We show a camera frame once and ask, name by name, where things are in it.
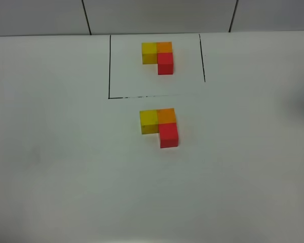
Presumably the red template block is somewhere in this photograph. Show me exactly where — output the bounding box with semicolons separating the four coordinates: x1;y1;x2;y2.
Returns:
157;52;174;75

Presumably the yellow template block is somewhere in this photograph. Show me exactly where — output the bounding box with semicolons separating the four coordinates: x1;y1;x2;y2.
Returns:
141;43;157;65

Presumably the orange template block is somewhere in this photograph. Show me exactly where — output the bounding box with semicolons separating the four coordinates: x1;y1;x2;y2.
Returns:
157;42;173;53

